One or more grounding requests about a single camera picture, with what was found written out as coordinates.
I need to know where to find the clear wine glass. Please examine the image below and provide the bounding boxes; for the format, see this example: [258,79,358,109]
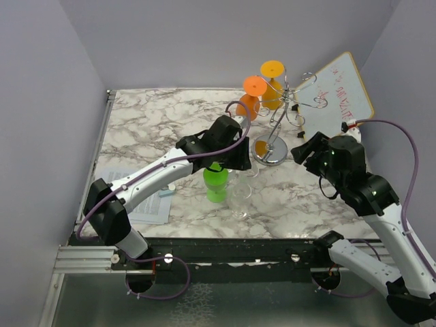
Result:
[228,183,252,219]
[238,163,260,187]

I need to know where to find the orange plastic wine glass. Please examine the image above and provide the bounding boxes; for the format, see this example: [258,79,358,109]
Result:
[239,76,267,121]

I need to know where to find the green plastic wine glass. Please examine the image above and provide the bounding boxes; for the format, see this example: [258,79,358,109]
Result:
[203,162,228,203]

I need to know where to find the yellow plastic wine glass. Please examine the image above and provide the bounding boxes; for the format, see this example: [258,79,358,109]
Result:
[260,60,285,111]

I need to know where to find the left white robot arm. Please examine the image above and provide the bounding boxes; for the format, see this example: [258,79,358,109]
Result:
[83,115,251,269]

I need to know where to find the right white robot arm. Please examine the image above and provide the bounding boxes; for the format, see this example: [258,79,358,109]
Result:
[291,132,435,324]

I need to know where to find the chrome wine glass rack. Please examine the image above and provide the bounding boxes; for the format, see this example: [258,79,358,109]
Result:
[251,66,328,166]

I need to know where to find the clear wine glass front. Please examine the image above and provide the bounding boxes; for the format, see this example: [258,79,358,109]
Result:
[228,183,252,219]

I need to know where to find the small blue white stapler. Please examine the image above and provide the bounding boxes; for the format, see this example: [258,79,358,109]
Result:
[158,184,176,198]

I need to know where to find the printed paper sheets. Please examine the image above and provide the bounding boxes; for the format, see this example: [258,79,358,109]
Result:
[95,168,172,225]

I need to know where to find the whiteboard with yellow frame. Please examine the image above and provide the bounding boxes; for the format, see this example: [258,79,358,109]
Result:
[295,52,375,141]

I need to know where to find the aluminium frame rails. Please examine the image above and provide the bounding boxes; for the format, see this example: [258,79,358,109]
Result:
[37,90,127,327]

